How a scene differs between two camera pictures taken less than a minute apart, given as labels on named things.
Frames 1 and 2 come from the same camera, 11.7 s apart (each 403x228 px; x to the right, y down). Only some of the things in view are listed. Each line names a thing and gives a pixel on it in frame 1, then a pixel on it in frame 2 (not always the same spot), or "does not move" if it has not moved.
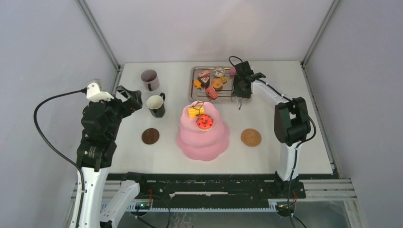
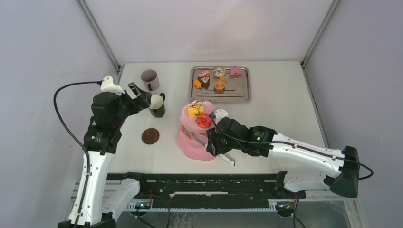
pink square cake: x=233 y=71 does not move
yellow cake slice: x=195 y=113 does not move
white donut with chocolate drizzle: x=219 y=71 does not move
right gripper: x=235 y=90 -> x=214 y=146
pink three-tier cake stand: x=202 y=145 does not move
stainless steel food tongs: x=240 y=102 -> x=225 y=156
